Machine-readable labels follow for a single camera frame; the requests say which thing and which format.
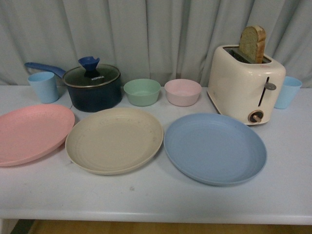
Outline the glass pot lid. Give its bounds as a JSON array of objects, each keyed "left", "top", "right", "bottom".
[{"left": 63, "top": 57, "right": 120, "bottom": 88}]

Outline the pink bowl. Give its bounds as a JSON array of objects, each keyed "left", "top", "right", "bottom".
[{"left": 164, "top": 79, "right": 202, "bottom": 107}]

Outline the light blue cup right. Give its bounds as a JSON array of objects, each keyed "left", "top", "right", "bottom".
[{"left": 274, "top": 76, "right": 302, "bottom": 109}]

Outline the green bowl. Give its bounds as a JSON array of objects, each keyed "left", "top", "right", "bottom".
[{"left": 123, "top": 78, "right": 161, "bottom": 106}]

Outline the cream toaster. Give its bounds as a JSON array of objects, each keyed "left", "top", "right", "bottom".
[{"left": 207, "top": 45, "right": 286, "bottom": 125}]

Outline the grey curtain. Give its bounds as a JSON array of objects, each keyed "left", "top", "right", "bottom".
[{"left": 0, "top": 0, "right": 312, "bottom": 88}]

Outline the light blue cup left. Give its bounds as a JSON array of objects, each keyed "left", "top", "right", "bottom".
[{"left": 28, "top": 72, "right": 59, "bottom": 104}]

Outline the beige plate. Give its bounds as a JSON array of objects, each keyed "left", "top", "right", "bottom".
[{"left": 65, "top": 108, "right": 164, "bottom": 175}]

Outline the light blue cup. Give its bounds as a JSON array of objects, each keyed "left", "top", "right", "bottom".
[
  {"left": 28, "top": 72, "right": 59, "bottom": 104},
  {"left": 274, "top": 76, "right": 302, "bottom": 109}
]

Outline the bread slice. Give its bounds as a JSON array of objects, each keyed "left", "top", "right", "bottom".
[{"left": 239, "top": 25, "right": 266, "bottom": 64}]

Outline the dark blue saucepan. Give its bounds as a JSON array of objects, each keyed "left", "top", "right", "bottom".
[{"left": 24, "top": 62, "right": 122, "bottom": 113}]

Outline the pink plate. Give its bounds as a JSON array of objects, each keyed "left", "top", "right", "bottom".
[{"left": 0, "top": 104, "right": 75, "bottom": 167}]

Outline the blue plate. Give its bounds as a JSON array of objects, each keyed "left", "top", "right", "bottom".
[{"left": 164, "top": 113, "right": 267, "bottom": 187}]

